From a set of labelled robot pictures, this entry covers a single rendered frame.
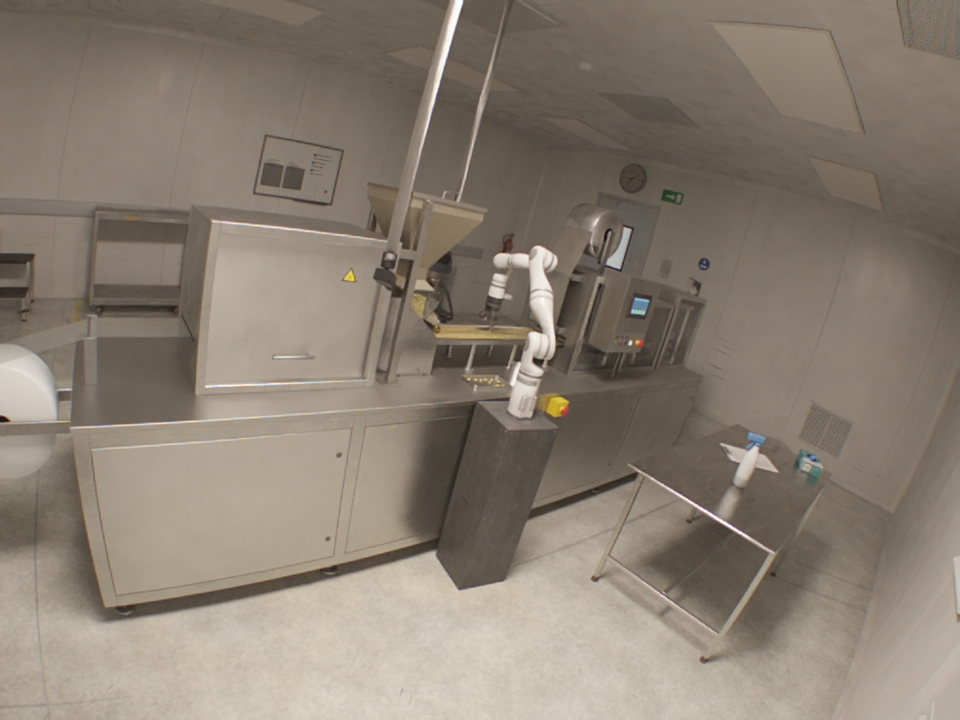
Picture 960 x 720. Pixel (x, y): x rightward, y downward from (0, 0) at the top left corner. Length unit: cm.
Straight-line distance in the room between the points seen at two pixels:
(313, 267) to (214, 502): 82
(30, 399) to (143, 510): 51
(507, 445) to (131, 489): 127
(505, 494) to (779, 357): 428
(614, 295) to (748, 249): 356
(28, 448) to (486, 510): 168
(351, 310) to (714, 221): 500
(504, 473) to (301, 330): 90
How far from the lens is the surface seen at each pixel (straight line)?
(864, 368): 564
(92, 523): 169
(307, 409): 166
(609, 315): 261
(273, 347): 171
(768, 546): 201
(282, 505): 180
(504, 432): 186
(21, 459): 190
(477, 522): 205
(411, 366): 209
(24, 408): 181
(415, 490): 208
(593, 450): 295
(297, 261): 165
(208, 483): 165
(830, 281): 572
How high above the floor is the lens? 152
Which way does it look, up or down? 17 degrees down
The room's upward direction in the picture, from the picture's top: 15 degrees clockwise
